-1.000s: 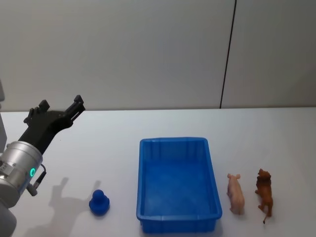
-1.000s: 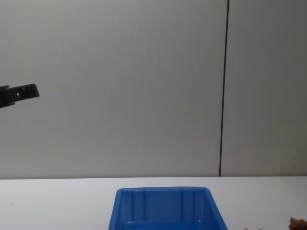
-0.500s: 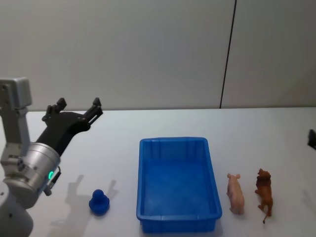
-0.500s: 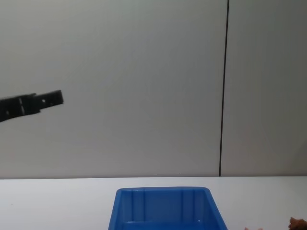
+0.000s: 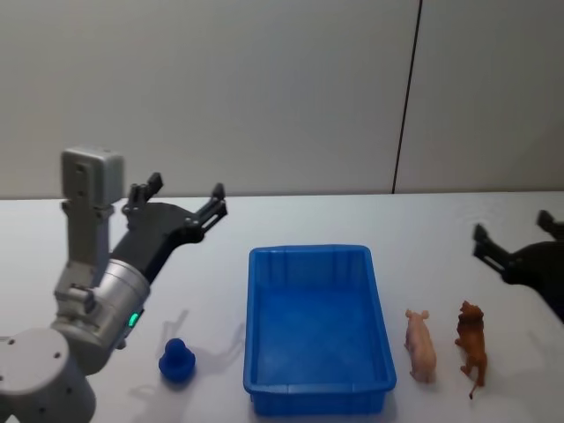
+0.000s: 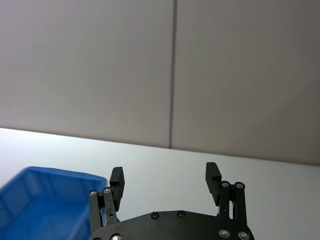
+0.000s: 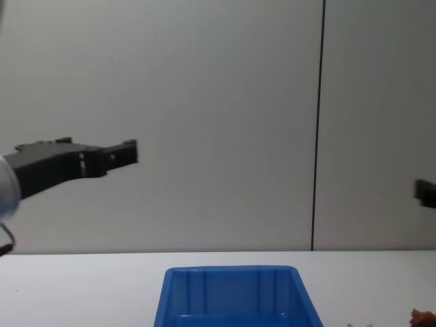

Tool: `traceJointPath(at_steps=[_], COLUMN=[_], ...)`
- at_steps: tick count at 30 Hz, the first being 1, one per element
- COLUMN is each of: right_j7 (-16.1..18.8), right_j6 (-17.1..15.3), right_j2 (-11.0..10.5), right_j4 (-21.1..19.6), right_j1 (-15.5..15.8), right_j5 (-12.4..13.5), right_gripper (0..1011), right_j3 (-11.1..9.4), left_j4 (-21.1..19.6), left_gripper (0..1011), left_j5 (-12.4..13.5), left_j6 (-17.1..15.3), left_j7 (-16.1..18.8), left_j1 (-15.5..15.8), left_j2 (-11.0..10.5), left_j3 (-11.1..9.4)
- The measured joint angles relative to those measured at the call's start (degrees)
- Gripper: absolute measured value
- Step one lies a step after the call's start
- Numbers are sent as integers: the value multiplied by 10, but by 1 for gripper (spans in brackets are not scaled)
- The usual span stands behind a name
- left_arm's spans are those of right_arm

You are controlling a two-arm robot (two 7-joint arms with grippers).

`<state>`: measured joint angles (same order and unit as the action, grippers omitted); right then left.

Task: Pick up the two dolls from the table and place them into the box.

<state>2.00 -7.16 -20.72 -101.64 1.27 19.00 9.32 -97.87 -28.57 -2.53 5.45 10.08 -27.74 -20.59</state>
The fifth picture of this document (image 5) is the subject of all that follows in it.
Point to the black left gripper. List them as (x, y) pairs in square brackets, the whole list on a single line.
[(158, 229)]

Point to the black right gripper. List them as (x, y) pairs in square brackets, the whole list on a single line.
[(539, 264)]

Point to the brown toy lion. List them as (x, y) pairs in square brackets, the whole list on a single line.
[(472, 339)]

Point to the pink toy pig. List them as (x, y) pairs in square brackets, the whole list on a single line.
[(420, 348)]

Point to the blue toy duck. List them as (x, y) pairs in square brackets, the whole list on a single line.
[(177, 361)]

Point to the blue plastic bin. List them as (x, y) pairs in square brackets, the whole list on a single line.
[(315, 317)]

